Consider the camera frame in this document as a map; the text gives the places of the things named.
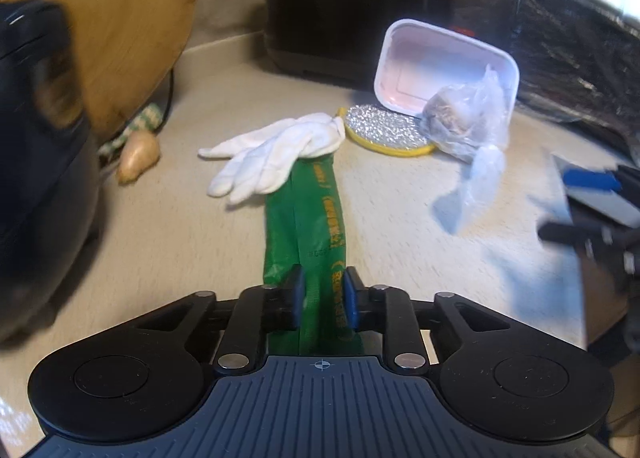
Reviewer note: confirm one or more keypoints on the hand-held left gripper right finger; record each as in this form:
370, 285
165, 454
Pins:
351, 298

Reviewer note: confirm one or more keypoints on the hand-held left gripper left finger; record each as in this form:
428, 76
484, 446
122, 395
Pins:
296, 298

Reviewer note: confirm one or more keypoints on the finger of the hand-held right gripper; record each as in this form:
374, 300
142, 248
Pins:
590, 180
570, 233

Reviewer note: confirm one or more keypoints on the grey sheet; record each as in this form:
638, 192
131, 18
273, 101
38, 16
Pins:
600, 205

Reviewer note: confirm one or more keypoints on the green packet with yellow print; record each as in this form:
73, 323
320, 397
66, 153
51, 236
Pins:
320, 228

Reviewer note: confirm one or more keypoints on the white glove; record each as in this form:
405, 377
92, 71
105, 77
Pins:
280, 157

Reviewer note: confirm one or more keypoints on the clear plastic bag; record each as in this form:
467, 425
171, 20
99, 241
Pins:
460, 112

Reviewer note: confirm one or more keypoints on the yellow and silver scouring pad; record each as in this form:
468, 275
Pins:
385, 130

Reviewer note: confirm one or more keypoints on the white plastic tray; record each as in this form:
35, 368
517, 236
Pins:
425, 62

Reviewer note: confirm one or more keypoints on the plastic-covered black oven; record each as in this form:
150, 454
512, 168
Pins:
575, 62

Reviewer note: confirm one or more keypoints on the red plastic container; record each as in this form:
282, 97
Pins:
462, 31

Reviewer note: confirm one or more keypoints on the shallot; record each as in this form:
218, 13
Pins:
137, 155

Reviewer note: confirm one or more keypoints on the green and white striped cloth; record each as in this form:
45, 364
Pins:
145, 117

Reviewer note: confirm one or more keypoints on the black rice cooker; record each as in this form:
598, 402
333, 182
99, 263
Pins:
340, 12

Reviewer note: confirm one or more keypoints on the dark blue kitchen appliance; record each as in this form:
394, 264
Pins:
30, 188

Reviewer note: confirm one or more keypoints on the round wooden cutting board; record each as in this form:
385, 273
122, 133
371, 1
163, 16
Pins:
125, 27

